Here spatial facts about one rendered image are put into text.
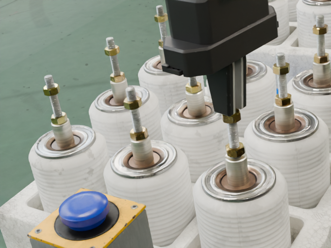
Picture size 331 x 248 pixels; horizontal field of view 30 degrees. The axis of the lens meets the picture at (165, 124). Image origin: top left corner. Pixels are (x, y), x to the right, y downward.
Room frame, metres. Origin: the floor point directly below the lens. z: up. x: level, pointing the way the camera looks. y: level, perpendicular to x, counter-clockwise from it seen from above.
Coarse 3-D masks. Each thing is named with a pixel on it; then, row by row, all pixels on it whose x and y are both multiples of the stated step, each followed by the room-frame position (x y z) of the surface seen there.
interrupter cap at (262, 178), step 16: (224, 160) 0.56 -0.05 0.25; (256, 160) 0.55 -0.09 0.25; (208, 176) 0.53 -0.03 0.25; (224, 176) 0.53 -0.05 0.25; (256, 176) 0.52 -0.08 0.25; (272, 176) 0.51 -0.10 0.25; (208, 192) 0.50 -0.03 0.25; (224, 192) 0.50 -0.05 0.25; (240, 192) 0.49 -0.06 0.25; (256, 192) 0.49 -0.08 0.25
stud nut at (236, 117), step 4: (236, 108) 0.52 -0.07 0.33; (236, 112) 0.52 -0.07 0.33; (224, 116) 0.51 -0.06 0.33; (232, 116) 0.51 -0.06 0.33; (236, 116) 0.51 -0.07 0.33; (240, 116) 0.52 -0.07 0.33; (224, 120) 0.51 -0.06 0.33; (228, 120) 0.51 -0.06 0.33; (232, 120) 0.51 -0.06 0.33; (236, 120) 0.51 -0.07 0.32
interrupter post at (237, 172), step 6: (228, 156) 0.52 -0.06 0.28; (246, 156) 0.52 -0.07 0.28; (228, 162) 0.51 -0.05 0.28; (234, 162) 0.51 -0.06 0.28; (240, 162) 0.51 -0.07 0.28; (246, 162) 0.51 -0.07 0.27; (228, 168) 0.51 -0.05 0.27; (234, 168) 0.51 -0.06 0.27; (240, 168) 0.51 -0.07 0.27; (246, 168) 0.51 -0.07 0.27; (228, 174) 0.52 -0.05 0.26; (234, 174) 0.51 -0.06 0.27; (240, 174) 0.51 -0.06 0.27; (246, 174) 0.51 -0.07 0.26; (228, 180) 0.52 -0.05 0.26; (234, 180) 0.51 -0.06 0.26; (240, 180) 0.51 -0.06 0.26; (246, 180) 0.51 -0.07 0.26; (234, 186) 0.51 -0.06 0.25
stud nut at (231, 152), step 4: (228, 144) 0.52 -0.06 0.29; (240, 144) 0.52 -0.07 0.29; (228, 148) 0.52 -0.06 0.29; (236, 148) 0.51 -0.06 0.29; (240, 148) 0.51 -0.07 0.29; (228, 152) 0.51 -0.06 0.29; (232, 152) 0.51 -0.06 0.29; (236, 152) 0.51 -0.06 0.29; (240, 152) 0.51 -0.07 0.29; (244, 152) 0.52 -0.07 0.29; (232, 156) 0.51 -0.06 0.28; (236, 156) 0.51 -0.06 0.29
